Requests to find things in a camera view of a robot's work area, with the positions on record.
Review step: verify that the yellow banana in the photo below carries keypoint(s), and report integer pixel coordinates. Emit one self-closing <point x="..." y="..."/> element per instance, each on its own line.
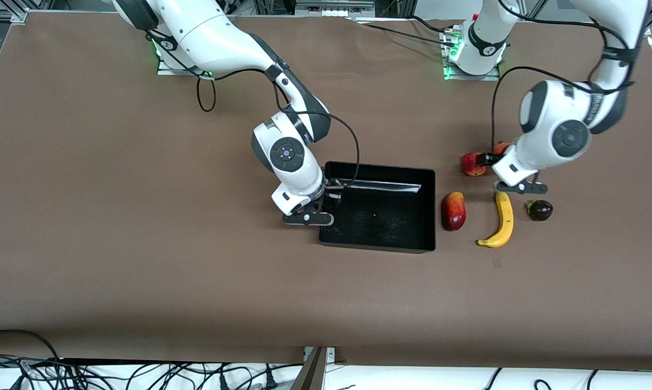
<point x="504" y="219"/>

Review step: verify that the dark metal post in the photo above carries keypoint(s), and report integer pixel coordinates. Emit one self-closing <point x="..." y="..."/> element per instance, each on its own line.
<point x="310" y="374"/>

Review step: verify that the dark purple mangosteen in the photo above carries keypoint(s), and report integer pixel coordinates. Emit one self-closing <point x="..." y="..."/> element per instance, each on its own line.
<point x="541" y="210"/>

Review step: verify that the aluminium frame corner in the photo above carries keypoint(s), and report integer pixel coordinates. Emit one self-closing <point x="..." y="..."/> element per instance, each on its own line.
<point x="17" y="16"/>

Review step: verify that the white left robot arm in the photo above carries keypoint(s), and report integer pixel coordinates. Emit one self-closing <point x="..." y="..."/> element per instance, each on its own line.
<point x="564" y="119"/>

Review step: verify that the black plastic box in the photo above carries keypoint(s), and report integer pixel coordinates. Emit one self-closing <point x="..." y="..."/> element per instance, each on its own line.
<point x="380" y="216"/>

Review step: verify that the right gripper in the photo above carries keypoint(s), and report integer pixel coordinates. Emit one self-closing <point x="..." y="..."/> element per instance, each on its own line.
<point x="329" y="201"/>

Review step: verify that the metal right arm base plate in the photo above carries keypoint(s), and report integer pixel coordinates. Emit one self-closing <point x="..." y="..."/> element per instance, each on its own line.
<point x="166" y="67"/>

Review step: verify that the red yellow mango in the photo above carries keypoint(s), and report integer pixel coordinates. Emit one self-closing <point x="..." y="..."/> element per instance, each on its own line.
<point x="453" y="211"/>

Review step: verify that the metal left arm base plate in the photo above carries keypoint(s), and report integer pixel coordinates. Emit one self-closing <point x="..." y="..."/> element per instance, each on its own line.
<point x="494" y="76"/>

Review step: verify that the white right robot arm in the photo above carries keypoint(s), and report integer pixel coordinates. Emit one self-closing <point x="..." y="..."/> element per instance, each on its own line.
<point x="212" y="32"/>

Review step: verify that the small red apple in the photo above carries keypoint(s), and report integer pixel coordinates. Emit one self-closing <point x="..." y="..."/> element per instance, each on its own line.
<point x="471" y="163"/>

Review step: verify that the grey connector strip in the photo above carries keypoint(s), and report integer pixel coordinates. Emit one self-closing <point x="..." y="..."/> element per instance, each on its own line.
<point x="331" y="6"/>

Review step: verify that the red pomegranate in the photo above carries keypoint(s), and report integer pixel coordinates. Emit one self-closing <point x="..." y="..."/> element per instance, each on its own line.
<point x="501" y="147"/>

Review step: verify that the small metal table bracket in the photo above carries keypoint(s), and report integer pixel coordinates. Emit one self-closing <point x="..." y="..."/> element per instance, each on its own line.
<point x="331" y="355"/>

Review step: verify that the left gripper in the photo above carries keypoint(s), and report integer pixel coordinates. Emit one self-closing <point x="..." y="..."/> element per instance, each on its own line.
<point x="489" y="158"/>

